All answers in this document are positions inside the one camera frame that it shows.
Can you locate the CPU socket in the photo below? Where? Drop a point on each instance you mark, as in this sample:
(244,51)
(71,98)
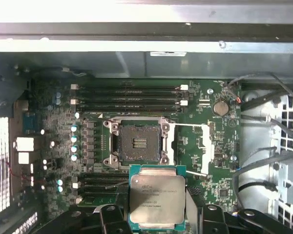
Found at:
(139,136)

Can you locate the silver CPU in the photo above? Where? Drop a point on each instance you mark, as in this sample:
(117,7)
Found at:
(157,197)

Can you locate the black PC case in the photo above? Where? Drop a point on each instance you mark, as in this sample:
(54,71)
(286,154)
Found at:
(146,29)

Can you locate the green motherboard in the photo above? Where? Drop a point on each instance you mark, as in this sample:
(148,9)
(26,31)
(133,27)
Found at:
(217,185)

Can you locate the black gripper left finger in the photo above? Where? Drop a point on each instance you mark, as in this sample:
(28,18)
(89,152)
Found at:
(112,219)

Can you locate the metal socket cover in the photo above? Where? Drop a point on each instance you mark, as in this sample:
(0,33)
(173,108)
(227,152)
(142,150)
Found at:
(208,156)

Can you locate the black RAM slot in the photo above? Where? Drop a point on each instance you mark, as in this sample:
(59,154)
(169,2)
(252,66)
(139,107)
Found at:
(127,100)
(100,189)
(127,93)
(95,182)
(127,87)
(127,107)
(105,176)

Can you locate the silver port housing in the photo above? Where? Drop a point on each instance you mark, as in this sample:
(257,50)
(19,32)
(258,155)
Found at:
(25,143)

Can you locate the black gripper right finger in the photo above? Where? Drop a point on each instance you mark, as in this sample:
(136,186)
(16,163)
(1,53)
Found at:
(212,219)

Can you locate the round coin cell battery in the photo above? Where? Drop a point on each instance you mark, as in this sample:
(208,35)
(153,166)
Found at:
(221,108)

